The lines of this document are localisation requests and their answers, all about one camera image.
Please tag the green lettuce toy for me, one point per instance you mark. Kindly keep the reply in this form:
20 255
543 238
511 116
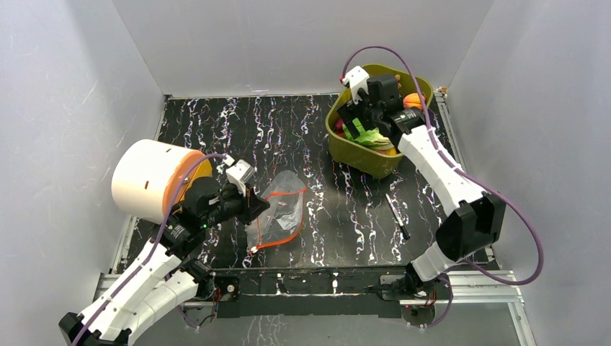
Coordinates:
371 139

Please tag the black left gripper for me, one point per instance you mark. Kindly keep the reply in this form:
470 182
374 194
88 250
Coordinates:
251 209

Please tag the orange pumpkin toy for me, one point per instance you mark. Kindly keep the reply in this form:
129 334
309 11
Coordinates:
414 100

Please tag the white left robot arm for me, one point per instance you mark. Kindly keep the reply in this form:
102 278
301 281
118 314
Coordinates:
165 274

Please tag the black white pen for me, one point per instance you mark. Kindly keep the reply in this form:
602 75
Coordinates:
397 217

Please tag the clear zip top bag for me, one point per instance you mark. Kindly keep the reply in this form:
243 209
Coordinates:
284 218

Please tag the olive green plastic bin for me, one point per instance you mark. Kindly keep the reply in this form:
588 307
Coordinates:
366 160

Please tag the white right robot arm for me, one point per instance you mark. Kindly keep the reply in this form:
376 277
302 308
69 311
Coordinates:
474 216

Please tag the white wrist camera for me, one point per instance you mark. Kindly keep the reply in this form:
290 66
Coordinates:
239 174
356 81

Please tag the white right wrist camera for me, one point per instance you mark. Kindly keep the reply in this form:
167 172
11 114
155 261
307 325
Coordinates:
356 81

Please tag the dark red beet toy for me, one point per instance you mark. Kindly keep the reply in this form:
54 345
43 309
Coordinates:
339 128

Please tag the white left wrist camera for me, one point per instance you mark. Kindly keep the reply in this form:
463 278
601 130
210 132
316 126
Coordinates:
239 174

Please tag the white orange cylinder roll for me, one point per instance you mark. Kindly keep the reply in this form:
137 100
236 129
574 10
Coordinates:
152 176

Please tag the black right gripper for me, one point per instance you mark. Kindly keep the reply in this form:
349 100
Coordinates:
364 113

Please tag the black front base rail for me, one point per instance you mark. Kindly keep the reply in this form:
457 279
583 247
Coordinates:
314 291

